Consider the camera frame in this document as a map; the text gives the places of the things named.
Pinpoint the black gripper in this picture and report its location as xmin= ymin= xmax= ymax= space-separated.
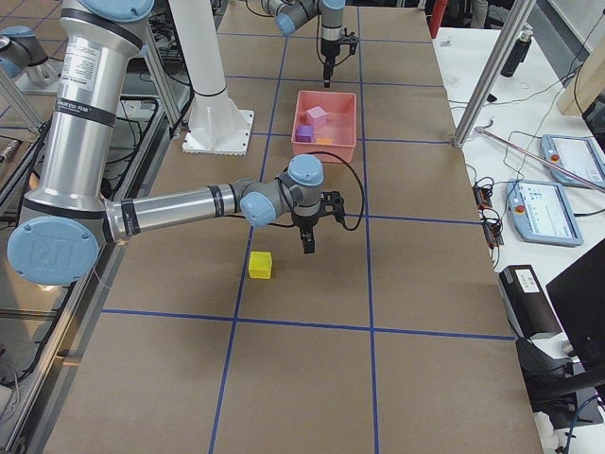
xmin=291 ymin=211 xmax=323 ymax=254
xmin=320 ymin=39 xmax=340 ymax=88

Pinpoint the yellow foam block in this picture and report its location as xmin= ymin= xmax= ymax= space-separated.
xmin=248 ymin=251 xmax=272 ymax=280

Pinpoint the pink foam block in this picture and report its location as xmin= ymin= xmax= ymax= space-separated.
xmin=305 ymin=106 xmax=328 ymax=129

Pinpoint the purple foam block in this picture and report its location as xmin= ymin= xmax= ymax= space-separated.
xmin=295 ymin=125 xmax=314 ymax=143

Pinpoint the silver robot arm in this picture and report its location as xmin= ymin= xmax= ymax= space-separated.
xmin=245 ymin=0 xmax=358 ymax=88
xmin=7 ymin=1 xmax=327 ymax=286

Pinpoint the pink plastic bin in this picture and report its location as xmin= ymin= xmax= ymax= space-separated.
xmin=291 ymin=91 xmax=356 ymax=163

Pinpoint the metal grabber stick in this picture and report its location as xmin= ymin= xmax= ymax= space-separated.
xmin=474 ymin=126 xmax=604 ymax=193

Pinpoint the small circuit board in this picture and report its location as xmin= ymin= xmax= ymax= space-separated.
xmin=473 ymin=183 xmax=504 ymax=249

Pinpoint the black water bottle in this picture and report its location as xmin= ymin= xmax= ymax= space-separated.
xmin=500 ymin=30 xmax=533 ymax=78

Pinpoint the black box with label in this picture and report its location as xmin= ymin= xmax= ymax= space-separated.
xmin=498 ymin=265 xmax=562 ymax=340

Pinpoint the near blue teach pendant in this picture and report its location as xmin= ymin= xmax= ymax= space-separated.
xmin=506 ymin=179 xmax=584 ymax=247

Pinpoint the blue teach pendant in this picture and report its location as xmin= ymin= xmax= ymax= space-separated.
xmin=506 ymin=179 xmax=584 ymax=247
xmin=540 ymin=134 xmax=604 ymax=187

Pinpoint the far blue teach pendant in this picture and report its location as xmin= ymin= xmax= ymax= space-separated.
xmin=540 ymin=134 xmax=604 ymax=187

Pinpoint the black monitor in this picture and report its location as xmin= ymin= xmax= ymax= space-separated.
xmin=546 ymin=240 xmax=604 ymax=367

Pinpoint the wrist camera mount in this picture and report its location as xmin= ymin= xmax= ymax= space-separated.
xmin=339 ymin=27 xmax=359 ymax=60
xmin=319 ymin=191 xmax=345 ymax=225

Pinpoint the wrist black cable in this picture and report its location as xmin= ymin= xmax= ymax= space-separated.
xmin=278 ymin=150 xmax=366 ymax=232

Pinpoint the white camera mast pillar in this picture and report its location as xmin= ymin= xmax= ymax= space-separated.
xmin=169 ymin=0 xmax=254 ymax=156

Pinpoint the aluminium frame post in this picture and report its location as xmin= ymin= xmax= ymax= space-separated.
xmin=452 ymin=0 xmax=536 ymax=148

